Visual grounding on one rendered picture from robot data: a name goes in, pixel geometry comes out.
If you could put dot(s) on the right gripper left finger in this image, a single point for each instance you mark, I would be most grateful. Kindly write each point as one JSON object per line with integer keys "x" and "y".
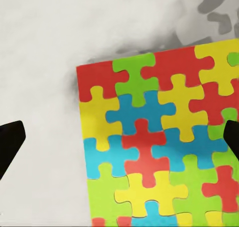
{"x": 12, "y": 136}

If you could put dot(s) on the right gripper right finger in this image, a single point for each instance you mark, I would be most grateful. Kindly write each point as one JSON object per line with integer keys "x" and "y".
{"x": 231, "y": 136}

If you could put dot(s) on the jigsaw puzzle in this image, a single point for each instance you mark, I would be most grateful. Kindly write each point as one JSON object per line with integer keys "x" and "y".
{"x": 152, "y": 130}

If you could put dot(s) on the desk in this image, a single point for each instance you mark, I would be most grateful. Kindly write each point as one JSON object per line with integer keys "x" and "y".
{"x": 41, "y": 43}

